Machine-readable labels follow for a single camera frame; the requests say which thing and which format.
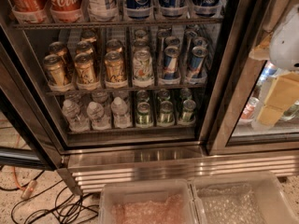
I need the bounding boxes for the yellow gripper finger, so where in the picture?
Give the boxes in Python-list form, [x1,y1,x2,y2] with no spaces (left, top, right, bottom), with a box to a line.
[251,72,299,131]
[249,35,272,61]

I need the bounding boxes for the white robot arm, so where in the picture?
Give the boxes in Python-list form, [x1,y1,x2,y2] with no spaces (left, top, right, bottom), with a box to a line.
[249,4,299,131]

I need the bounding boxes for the red bull can front right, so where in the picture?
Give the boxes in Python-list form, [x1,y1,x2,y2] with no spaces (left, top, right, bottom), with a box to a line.
[185,46,208,84]

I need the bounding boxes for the red bull can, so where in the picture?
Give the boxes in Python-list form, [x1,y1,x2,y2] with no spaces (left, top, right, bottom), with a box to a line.
[185,46,208,84]
[158,46,181,85]

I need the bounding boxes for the green can front right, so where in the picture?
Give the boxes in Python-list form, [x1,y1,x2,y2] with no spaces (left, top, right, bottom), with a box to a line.
[178,99,196,124]

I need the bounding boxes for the red bull can front left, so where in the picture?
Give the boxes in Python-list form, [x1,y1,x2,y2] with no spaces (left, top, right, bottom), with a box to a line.
[158,46,181,85]

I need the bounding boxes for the green can front middle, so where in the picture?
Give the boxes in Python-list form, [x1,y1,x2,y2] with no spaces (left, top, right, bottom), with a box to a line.
[158,101,175,127]

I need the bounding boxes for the white green 7up can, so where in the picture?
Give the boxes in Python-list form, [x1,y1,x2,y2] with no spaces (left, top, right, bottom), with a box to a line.
[133,50,154,88]

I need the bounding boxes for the stainless steel fridge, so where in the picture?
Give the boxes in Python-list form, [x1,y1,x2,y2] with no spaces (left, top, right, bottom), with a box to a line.
[0,0,299,196]

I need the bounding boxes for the green can front left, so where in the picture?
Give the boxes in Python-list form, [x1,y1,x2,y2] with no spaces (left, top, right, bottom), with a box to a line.
[136,102,153,128]

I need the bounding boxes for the blue pepsi can left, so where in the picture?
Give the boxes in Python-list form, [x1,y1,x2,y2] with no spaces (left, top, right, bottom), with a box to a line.
[126,0,150,20]

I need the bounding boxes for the gold can front right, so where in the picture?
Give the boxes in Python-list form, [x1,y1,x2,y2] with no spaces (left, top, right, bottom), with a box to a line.
[105,50,128,89]

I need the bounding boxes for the gold can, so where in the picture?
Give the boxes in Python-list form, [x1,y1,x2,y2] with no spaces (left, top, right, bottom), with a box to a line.
[75,52,100,91]
[105,50,128,89]
[43,54,74,92]

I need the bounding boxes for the gold can second row right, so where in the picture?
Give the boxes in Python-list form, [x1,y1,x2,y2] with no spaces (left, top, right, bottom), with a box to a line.
[106,39,123,53]

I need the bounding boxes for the gold can second row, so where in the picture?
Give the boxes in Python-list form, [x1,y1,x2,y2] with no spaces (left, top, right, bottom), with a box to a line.
[106,39,123,53]
[49,41,72,65]
[76,41,94,55]

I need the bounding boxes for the white diet soda can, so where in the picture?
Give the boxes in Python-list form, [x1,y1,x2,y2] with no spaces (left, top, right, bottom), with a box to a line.
[88,0,118,21]

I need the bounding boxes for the water bottle middle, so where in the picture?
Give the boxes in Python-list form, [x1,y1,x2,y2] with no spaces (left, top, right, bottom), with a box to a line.
[87,102,111,131]

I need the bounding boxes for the water bottle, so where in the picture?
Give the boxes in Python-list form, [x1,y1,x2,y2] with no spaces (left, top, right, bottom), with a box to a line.
[111,97,132,129]
[87,102,111,131]
[62,99,90,133]

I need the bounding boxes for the gold can front middle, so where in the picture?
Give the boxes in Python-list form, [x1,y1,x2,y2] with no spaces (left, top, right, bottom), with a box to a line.
[75,52,100,91]

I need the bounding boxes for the gold can second row middle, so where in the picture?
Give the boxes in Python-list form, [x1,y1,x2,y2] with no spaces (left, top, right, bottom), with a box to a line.
[76,41,94,55]

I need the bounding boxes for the red coca-cola can right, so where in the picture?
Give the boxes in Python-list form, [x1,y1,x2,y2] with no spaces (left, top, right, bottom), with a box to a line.
[50,0,84,23]

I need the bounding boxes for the red coca-cola can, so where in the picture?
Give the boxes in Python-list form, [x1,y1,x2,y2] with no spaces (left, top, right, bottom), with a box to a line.
[12,0,49,24]
[50,0,84,23]

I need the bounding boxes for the gold can second row left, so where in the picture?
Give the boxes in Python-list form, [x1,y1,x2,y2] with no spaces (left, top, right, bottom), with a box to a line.
[49,41,72,65]

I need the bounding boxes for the gold can front left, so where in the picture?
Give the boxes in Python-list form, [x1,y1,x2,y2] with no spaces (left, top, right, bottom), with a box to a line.
[43,54,74,92]

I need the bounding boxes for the red coca-cola can left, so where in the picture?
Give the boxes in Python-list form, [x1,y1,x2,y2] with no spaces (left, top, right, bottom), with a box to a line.
[12,0,49,24]

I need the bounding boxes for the open fridge door left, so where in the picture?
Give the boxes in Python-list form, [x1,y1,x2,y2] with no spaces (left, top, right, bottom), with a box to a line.
[0,45,61,170]

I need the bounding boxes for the clear plastic bin right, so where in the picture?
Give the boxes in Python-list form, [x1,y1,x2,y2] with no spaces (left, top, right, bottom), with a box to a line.
[191,172,299,224]

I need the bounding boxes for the clear plastic bin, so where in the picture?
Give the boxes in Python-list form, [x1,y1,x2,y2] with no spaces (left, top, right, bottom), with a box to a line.
[98,179,199,224]
[191,172,299,224]

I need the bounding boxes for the water bottle right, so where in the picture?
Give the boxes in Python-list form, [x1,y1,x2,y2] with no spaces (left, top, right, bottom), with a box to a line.
[111,97,132,129]

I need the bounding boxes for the clear plastic bin left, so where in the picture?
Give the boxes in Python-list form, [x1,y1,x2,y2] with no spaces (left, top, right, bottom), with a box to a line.
[98,179,199,224]

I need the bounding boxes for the water bottle left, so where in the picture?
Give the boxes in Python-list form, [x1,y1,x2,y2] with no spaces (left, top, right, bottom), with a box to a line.
[62,99,90,133]

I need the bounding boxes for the top wire shelf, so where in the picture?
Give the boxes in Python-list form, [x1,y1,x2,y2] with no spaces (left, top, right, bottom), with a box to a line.
[12,18,223,30]

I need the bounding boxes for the wire shelf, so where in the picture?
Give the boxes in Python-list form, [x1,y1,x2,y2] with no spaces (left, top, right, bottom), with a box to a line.
[12,18,223,30]
[46,84,206,96]

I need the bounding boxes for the middle wire shelf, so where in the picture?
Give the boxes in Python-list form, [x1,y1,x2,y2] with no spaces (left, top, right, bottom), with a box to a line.
[46,84,206,96]

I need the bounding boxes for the black cables on floor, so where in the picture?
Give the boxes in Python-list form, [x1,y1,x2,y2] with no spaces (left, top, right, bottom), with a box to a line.
[0,164,100,224]

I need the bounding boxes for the orange extension cable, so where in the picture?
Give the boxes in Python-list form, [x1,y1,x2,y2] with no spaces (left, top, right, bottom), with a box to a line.
[10,133,39,201]

